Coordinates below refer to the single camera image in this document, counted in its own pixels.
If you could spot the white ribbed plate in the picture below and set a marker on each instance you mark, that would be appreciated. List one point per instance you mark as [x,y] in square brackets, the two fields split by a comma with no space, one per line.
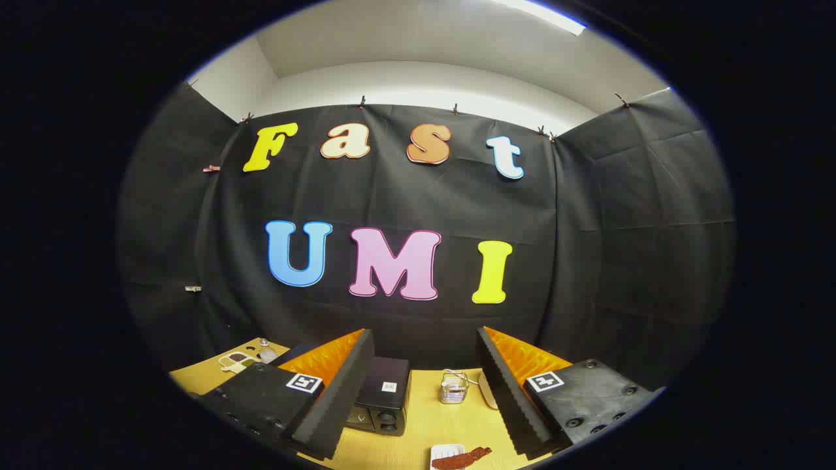
[443,452]

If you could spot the white toaster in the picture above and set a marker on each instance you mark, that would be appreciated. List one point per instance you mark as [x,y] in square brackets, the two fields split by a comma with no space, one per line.
[487,393]

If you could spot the white divided seasoning dish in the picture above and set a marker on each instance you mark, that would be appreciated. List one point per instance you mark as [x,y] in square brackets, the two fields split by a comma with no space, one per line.
[238,361]

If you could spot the row of dark cloth clips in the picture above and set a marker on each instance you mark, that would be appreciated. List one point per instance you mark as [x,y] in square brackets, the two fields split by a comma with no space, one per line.
[361,102]

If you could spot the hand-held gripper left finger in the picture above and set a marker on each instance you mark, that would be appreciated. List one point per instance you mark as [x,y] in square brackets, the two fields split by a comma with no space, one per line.
[339,398]

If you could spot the brown meat piece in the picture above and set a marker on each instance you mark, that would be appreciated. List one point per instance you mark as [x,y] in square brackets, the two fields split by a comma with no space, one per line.
[460,459]

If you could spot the black toaster oven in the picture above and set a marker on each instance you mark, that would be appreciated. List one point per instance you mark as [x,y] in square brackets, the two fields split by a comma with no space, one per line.
[385,378]

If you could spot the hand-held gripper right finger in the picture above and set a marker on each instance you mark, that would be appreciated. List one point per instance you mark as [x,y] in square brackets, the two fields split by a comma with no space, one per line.
[509,398]

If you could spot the small clear bottle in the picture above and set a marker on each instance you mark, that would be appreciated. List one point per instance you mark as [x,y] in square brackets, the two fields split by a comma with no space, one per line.
[267,354]

